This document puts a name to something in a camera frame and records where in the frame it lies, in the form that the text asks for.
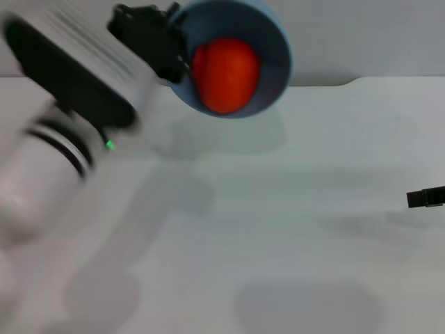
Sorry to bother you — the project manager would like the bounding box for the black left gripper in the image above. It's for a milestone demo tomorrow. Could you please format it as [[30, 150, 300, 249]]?
[[106, 2, 193, 84]]

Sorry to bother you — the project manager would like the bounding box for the red toy pepper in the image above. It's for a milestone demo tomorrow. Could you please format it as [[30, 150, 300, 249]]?
[[191, 37, 261, 115]]

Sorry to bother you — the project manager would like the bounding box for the blue plastic bowl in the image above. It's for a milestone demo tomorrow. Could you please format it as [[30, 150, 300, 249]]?
[[165, 0, 293, 119]]

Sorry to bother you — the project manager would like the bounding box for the left wrist camera housing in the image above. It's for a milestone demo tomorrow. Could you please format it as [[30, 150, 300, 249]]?
[[1, 8, 163, 135]]

